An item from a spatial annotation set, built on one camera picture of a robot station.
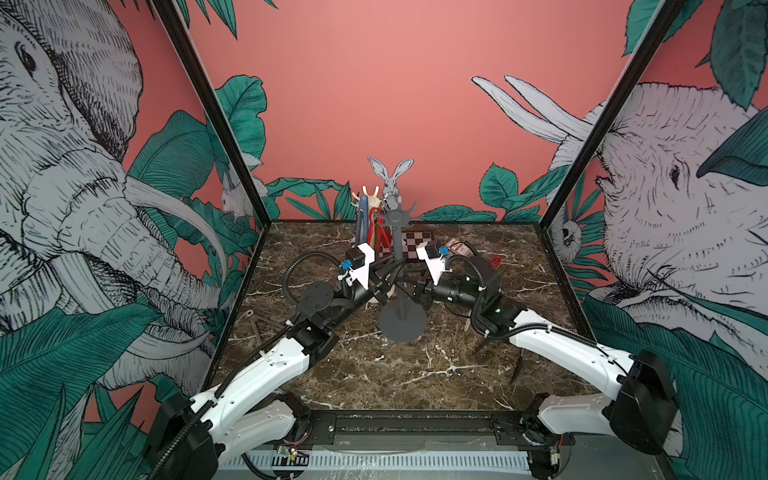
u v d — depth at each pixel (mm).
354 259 521
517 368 838
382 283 573
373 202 712
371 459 703
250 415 557
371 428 751
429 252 605
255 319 927
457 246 1120
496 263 1074
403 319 830
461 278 570
